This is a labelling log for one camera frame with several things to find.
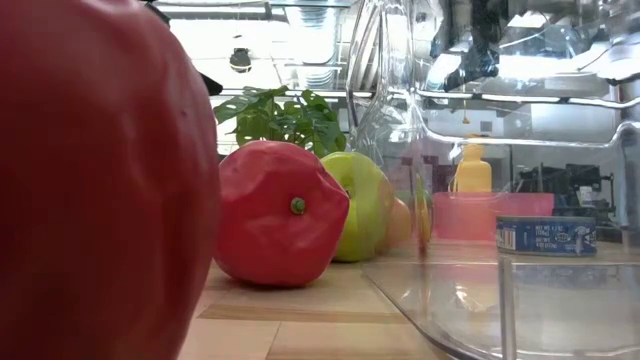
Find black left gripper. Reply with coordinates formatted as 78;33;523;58
143;0;225;97

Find red orange toy fruit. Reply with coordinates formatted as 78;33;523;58
377;174;436;259

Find yellow plastic bottle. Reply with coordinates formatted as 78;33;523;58
451;142;494;194

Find clear plastic tray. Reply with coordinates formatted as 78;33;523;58
344;0;640;360

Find black ceiling fixture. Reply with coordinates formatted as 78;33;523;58
229;47;253;74

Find artificial green potted plant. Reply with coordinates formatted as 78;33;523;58
213;84;348;159

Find red toy tomato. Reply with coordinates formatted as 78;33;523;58
0;0;222;360

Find small red apple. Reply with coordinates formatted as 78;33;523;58
214;139;351;289

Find green toy apple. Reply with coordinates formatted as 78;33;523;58
319;151;396;264

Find red translucent plastic tray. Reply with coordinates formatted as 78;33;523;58
432;191;556;242

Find silver tin can blue label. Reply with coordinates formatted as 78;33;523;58
495;215;598;258

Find black background equipment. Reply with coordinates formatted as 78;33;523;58
514;162;617;236

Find silver ceiling duct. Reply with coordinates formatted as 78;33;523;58
284;4;342;91

